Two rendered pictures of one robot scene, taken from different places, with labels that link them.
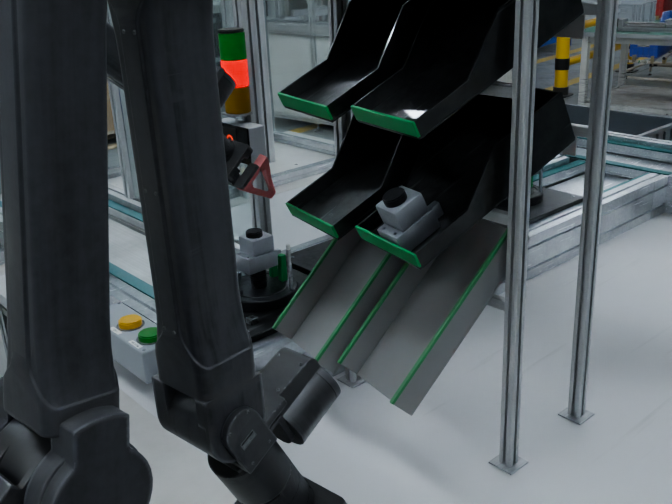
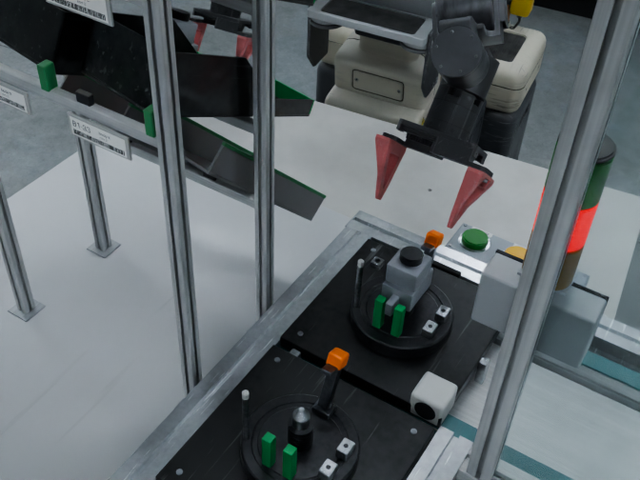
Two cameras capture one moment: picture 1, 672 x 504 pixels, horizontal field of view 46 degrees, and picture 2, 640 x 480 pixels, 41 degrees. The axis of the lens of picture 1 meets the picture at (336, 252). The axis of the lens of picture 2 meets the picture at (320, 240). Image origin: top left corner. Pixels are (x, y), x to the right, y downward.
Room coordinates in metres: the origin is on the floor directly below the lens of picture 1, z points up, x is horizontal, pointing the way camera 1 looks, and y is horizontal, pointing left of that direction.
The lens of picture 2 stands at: (2.01, -0.24, 1.83)
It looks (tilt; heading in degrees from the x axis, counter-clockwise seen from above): 42 degrees down; 160
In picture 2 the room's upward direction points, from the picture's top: 3 degrees clockwise
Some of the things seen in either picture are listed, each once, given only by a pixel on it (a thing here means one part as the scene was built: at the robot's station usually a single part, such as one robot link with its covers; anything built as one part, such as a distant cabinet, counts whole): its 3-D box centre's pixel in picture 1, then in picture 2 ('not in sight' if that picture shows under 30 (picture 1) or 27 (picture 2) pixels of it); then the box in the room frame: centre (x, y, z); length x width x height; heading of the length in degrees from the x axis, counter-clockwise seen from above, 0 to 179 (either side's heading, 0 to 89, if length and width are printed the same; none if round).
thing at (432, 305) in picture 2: (259, 290); (401, 313); (1.30, 0.14, 0.98); 0.14 x 0.14 x 0.02
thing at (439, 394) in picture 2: not in sight; (432, 399); (1.44, 0.13, 0.97); 0.05 x 0.05 x 0.04; 40
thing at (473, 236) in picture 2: (150, 337); (474, 241); (1.18, 0.31, 0.96); 0.04 x 0.04 x 0.02
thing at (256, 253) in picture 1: (260, 247); (405, 277); (1.31, 0.13, 1.06); 0.08 x 0.04 x 0.07; 131
